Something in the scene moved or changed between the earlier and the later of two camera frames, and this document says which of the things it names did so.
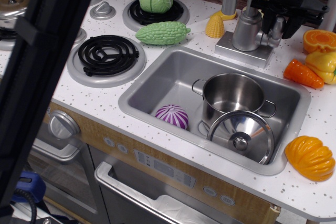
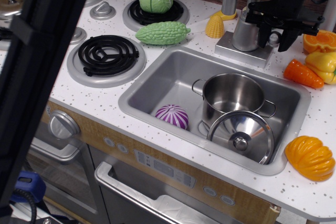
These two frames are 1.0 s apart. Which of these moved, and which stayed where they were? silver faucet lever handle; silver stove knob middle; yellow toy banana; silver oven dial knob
Moved: silver faucet lever handle
Stayed: silver stove knob middle; yellow toy banana; silver oven dial knob
